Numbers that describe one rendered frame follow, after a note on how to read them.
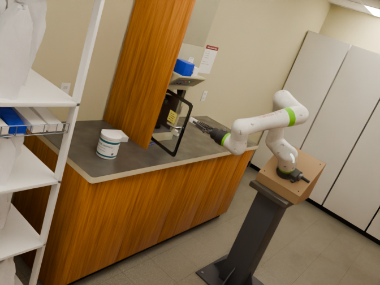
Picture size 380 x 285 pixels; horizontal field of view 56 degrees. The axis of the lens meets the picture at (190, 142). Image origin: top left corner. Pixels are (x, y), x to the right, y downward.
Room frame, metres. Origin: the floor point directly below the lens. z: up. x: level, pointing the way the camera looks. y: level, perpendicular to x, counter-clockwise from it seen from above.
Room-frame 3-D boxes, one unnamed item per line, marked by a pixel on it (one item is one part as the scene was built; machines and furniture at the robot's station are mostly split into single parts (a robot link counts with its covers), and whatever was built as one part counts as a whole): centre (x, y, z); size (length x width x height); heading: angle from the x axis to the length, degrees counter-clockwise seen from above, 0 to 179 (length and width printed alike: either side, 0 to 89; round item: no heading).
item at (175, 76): (2.57, 0.18, 1.46); 0.32 x 0.11 x 0.10; 148
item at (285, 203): (2.53, -0.75, 0.92); 0.32 x 0.32 x 0.04; 56
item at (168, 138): (2.37, 0.18, 1.19); 0.30 x 0.01 x 0.40; 51
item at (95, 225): (2.79, 0.19, 0.45); 2.05 x 0.67 x 0.90; 148
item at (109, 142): (2.05, 0.47, 1.02); 0.13 x 0.13 x 0.15
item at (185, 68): (2.51, 0.22, 1.56); 0.10 x 0.10 x 0.09; 58
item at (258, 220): (2.53, -0.75, 0.45); 0.48 x 0.48 x 0.90; 56
